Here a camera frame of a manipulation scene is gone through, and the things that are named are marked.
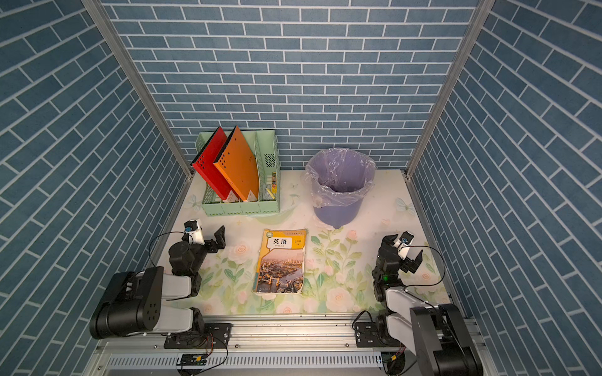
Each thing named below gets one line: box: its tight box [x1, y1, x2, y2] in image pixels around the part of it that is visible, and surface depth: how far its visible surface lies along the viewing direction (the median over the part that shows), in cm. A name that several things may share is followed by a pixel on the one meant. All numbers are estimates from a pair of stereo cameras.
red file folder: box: [190, 126, 241, 200], surface depth 88 cm
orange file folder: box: [213, 125, 259, 203], surface depth 96 cm
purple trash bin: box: [304, 148, 376, 229], surface depth 93 cm
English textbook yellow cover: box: [252, 228, 308, 294], surface depth 90 cm
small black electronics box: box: [176, 353, 208, 366], surface depth 73 cm
